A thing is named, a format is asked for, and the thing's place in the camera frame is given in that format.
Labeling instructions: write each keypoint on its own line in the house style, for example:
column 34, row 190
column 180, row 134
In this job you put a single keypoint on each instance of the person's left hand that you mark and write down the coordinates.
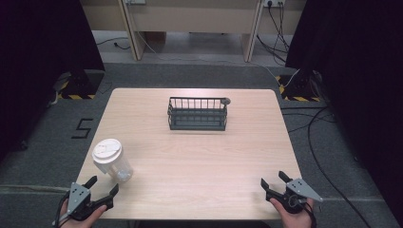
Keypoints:
column 83, row 219

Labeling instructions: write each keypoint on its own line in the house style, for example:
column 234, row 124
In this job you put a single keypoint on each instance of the clear plastic cup white lid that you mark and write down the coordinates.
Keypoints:
column 111, row 160

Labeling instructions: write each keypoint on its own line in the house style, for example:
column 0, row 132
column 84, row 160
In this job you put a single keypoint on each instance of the white wall socket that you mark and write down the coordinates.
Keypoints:
column 274, row 3

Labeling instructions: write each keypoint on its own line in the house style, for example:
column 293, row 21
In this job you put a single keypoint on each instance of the person's right hand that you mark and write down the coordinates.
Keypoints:
column 293, row 216

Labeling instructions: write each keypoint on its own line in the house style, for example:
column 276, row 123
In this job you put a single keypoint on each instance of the black curtain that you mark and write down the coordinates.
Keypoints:
column 41, row 69
column 355, row 76

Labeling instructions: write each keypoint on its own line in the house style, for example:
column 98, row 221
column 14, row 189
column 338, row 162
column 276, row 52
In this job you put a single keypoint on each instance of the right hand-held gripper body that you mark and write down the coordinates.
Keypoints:
column 296, row 195

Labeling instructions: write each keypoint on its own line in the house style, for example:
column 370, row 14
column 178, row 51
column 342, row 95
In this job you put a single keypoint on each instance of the black stand base striped tape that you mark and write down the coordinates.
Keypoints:
column 80, row 86
column 299, row 87

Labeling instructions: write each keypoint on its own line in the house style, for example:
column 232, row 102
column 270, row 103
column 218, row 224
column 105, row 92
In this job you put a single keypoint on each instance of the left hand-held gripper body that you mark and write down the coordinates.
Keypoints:
column 78, row 199

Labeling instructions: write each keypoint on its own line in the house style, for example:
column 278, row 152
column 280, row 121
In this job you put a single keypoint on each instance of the beige wooden desk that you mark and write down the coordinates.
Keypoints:
column 193, row 25

